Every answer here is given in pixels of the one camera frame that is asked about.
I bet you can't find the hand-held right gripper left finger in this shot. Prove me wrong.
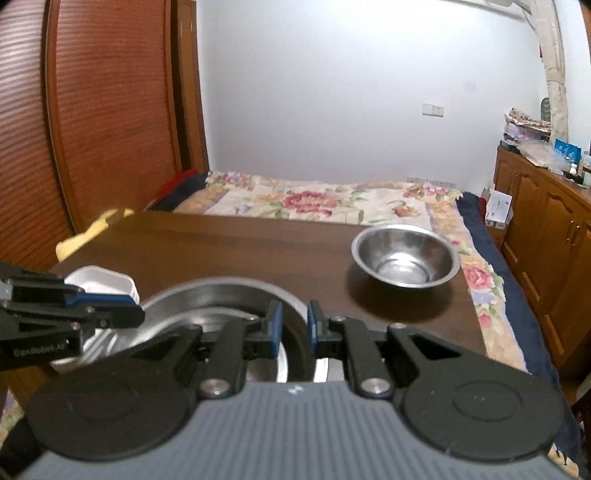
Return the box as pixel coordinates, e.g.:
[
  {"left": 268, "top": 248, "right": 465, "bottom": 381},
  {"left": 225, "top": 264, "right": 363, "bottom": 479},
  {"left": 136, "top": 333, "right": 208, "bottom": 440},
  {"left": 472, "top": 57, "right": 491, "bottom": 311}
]
[{"left": 131, "top": 300, "right": 284, "bottom": 400}]

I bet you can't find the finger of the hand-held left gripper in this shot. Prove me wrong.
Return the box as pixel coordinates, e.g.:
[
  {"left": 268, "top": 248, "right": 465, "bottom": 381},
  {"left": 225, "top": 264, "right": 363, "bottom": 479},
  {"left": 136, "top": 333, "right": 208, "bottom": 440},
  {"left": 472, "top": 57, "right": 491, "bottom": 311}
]
[
  {"left": 0, "top": 304, "right": 147, "bottom": 330},
  {"left": 0, "top": 263, "right": 140, "bottom": 311}
]

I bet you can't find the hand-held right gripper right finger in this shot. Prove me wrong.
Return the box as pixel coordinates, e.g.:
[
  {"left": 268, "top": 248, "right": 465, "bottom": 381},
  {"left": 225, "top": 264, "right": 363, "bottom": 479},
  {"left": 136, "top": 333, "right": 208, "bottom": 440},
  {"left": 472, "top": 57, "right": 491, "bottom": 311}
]
[{"left": 307, "top": 300, "right": 462, "bottom": 398}]

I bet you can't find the stainless steel bowl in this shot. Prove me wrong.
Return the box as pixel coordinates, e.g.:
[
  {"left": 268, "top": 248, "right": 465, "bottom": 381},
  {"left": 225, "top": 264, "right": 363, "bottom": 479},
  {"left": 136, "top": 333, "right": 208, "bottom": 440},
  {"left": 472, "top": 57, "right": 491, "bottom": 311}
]
[
  {"left": 352, "top": 224, "right": 461, "bottom": 289},
  {"left": 136, "top": 276, "right": 334, "bottom": 385},
  {"left": 50, "top": 318, "right": 139, "bottom": 376}
]

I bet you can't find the floral rectangular plate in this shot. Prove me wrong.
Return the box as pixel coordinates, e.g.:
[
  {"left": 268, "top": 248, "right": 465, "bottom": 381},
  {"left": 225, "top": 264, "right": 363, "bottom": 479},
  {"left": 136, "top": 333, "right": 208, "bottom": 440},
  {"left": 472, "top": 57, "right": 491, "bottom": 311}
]
[{"left": 64, "top": 265, "right": 140, "bottom": 306}]

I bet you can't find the yellow plush toy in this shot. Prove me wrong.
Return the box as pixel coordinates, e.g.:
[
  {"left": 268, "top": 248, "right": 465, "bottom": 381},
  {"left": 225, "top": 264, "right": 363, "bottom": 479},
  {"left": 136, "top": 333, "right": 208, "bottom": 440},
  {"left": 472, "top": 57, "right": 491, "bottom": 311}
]
[{"left": 55, "top": 209, "right": 136, "bottom": 262}]

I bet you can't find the floral blanket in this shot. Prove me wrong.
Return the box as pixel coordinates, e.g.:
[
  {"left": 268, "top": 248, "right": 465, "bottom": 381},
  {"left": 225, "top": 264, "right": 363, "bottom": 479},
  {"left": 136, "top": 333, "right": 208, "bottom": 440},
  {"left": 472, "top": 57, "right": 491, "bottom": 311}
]
[{"left": 173, "top": 171, "right": 529, "bottom": 372}]

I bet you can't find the red cloth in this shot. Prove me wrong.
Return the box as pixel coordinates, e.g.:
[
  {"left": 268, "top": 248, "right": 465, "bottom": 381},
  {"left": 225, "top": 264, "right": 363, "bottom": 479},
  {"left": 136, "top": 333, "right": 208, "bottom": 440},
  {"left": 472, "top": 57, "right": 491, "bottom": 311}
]
[{"left": 152, "top": 168, "right": 200, "bottom": 205}]

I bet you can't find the wooden shutter wardrobe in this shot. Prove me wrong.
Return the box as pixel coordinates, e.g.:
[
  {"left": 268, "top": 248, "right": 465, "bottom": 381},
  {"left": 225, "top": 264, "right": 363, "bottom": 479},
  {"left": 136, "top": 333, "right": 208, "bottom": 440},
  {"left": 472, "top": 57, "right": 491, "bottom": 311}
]
[{"left": 0, "top": 0, "right": 209, "bottom": 274}]

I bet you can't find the white cardboard box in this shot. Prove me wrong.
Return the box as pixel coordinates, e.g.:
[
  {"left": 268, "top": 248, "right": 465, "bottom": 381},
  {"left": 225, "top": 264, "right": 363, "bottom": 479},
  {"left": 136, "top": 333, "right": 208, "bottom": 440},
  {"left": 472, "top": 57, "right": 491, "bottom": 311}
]
[{"left": 482, "top": 188, "right": 513, "bottom": 227}]

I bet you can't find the wooden cabinet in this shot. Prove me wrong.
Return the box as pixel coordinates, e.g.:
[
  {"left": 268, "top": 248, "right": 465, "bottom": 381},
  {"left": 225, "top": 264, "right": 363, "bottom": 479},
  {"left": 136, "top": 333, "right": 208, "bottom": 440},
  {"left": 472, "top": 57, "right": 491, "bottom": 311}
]
[{"left": 492, "top": 145, "right": 591, "bottom": 380}]

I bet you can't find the clear plastic bag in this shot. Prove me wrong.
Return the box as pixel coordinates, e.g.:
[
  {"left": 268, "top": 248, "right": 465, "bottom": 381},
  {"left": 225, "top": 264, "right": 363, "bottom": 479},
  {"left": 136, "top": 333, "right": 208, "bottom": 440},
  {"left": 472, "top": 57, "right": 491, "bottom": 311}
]
[{"left": 519, "top": 138, "right": 562, "bottom": 168}]

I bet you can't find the stack of folded cloths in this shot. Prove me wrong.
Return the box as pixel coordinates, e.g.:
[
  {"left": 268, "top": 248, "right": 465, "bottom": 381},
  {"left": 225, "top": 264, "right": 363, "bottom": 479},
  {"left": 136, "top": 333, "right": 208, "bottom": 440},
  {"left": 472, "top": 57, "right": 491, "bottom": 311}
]
[{"left": 503, "top": 108, "right": 553, "bottom": 145}]

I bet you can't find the blue box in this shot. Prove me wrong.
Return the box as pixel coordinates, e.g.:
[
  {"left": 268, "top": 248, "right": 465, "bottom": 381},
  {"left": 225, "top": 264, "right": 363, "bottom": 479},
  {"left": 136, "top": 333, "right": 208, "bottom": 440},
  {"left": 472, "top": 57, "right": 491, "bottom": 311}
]
[{"left": 554, "top": 138, "right": 581, "bottom": 160}]

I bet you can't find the cream lace curtain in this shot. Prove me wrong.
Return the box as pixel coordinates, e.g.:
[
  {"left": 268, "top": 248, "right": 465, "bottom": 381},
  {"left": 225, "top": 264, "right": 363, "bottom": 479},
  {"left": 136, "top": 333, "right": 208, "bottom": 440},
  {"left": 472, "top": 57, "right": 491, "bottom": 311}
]
[{"left": 526, "top": 0, "right": 570, "bottom": 145}]

